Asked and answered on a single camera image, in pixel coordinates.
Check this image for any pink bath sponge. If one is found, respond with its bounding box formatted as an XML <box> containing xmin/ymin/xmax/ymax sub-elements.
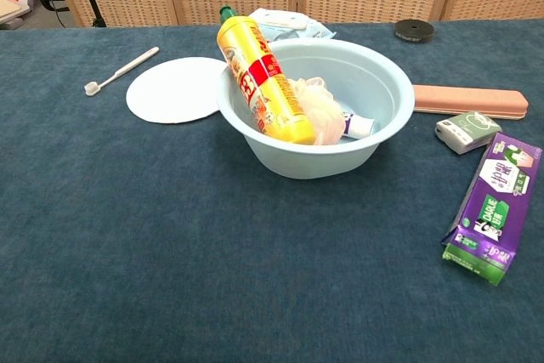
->
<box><xmin>292</xmin><ymin>77</ymin><xmax>347</xmax><ymax>146</ymax></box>

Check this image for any yellow bottle red label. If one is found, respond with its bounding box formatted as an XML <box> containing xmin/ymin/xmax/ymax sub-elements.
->
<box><xmin>216</xmin><ymin>5</ymin><xmax>318</xmax><ymax>145</ymax></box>

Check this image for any purple white tube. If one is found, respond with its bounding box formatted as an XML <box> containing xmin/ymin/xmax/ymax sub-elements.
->
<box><xmin>341</xmin><ymin>111</ymin><xmax>376</xmax><ymax>139</ymax></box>

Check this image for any light blue plastic basin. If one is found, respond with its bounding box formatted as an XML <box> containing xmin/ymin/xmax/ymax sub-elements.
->
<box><xmin>215</xmin><ymin>37</ymin><xmax>417</xmax><ymax>180</ymax></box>

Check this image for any purple green toothpaste box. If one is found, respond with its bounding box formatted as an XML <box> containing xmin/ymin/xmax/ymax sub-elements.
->
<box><xmin>441</xmin><ymin>132</ymin><xmax>544</xmax><ymax>286</ymax></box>

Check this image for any dark blue table cloth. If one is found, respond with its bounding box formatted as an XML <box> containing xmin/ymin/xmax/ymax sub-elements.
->
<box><xmin>0</xmin><ymin>18</ymin><xmax>544</xmax><ymax>363</ymax></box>

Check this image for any white round paper plate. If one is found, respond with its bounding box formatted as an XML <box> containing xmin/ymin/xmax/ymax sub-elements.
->
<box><xmin>126</xmin><ymin>56</ymin><xmax>230</xmax><ymax>125</ymax></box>

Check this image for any blue wet wipes pack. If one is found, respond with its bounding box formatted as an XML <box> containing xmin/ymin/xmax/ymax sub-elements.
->
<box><xmin>248</xmin><ymin>9</ymin><xmax>337</xmax><ymax>41</ymax></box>

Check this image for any white toothbrush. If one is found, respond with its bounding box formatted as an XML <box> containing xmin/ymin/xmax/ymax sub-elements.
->
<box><xmin>83</xmin><ymin>46</ymin><xmax>161</xmax><ymax>97</ymax></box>

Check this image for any black round disc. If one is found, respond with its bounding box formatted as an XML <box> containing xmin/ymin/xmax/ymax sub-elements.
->
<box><xmin>394</xmin><ymin>19</ymin><xmax>435</xmax><ymax>44</ymax></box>

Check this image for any green pocket tissue pack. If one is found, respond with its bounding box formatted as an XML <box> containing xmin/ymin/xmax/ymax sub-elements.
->
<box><xmin>434</xmin><ymin>111</ymin><xmax>503</xmax><ymax>155</ymax></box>

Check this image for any pink toothbrush case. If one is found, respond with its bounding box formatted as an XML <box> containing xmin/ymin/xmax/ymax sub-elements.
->
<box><xmin>412</xmin><ymin>84</ymin><xmax>530</xmax><ymax>120</ymax></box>

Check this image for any beige flat board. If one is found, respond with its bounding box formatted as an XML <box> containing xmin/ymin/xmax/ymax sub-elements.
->
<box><xmin>0</xmin><ymin>0</ymin><xmax>30</xmax><ymax>25</ymax></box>

